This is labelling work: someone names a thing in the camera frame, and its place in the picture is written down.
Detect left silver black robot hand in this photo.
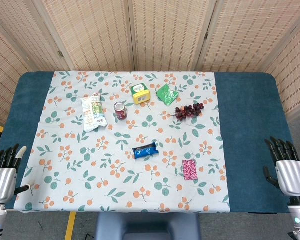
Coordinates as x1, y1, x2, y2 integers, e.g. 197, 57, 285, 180
0, 143, 31, 205

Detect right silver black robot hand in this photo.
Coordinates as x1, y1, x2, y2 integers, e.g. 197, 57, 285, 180
263, 136, 300, 200

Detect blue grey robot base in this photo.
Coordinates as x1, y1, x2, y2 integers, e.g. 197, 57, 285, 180
94, 212, 201, 240

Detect woven bamboo screen panel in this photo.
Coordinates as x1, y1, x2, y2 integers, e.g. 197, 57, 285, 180
128, 0, 217, 72
263, 17, 300, 121
0, 17, 33, 126
37, 0, 136, 72
0, 0, 68, 72
196, 0, 300, 73

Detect teal blue table cover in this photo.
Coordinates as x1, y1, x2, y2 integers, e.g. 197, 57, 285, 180
0, 71, 300, 215

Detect yellow floor tape strip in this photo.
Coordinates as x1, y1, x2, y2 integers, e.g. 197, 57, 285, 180
64, 211, 77, 240

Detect floral print tablecloth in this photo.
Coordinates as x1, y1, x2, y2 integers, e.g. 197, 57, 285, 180
13, 71, 231, 213

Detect white crinkled snack bag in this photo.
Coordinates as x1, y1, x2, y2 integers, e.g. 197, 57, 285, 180
80, 92, 108, 133

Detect dark red grape bunch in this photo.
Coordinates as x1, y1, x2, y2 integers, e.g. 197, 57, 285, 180
167, 102, 205, 122

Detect red drink can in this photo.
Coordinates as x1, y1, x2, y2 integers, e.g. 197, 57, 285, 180
113, 101, 129, 122

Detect blue cookie packet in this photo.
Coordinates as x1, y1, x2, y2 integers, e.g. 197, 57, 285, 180
131, 141, 160, 160

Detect green foil snack packet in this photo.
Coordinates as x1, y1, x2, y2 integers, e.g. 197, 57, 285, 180
156, 84, 180, 107

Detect yellow green lidded box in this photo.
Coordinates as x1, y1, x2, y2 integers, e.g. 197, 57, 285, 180
129, 83, 152, 105

